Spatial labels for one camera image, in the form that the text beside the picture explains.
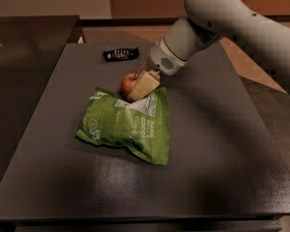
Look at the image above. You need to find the green rice chip bag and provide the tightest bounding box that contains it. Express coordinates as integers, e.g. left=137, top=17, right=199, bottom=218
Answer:
left=76, top=87, right=170, bottom=166

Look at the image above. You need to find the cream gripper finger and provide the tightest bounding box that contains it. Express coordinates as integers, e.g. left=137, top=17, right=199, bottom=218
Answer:
left=128, top=71, right=160, bottom=102

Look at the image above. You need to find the black snack bar wrapper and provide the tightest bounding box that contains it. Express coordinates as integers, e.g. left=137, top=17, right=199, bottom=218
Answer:
left=103, top=47, right=139, bottom=62

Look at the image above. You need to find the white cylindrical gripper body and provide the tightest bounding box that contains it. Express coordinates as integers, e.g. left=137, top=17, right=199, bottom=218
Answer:
left=147, top=16, right=220, bottom=76

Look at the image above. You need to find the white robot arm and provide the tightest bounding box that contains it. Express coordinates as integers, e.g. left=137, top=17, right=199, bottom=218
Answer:
left=126, top=0, right=290, bottom=102

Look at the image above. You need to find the red apple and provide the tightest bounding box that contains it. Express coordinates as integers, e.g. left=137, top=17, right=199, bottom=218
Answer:
left=121, top=72, right=138, bottom=98

